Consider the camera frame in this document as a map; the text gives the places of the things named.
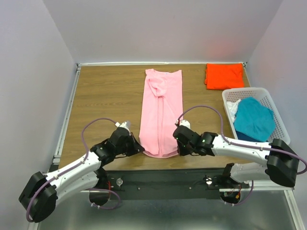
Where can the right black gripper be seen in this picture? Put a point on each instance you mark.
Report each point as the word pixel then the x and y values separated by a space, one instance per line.
pixel 181 151

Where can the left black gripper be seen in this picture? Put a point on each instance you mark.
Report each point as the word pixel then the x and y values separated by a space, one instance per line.
pixel 136 148

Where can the pink t shirt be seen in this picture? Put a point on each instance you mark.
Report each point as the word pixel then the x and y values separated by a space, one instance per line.
pixel 162 104

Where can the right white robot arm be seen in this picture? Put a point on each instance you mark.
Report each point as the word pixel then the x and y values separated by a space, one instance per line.
pixel 267 161

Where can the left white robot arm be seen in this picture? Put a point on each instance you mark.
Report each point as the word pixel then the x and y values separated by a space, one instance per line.
pixel 43 192

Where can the dark blue cloth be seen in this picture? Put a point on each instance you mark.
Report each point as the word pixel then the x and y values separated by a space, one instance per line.
pixel 242 136

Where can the teal t shirt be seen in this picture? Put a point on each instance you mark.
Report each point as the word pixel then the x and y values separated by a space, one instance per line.
pixel 254 120

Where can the folded orange t shirt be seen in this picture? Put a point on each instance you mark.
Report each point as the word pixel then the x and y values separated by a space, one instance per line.
pixel 224 76

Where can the white plastic basket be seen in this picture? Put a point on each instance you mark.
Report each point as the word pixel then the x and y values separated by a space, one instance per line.
pixel 265 99

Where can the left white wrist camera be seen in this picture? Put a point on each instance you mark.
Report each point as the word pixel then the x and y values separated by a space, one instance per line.
pixel 125 125

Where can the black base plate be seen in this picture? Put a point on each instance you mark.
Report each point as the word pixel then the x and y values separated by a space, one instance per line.
pixel 167 184

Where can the aluminium frame rail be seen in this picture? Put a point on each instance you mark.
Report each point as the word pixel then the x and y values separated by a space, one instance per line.
pixel 60 143

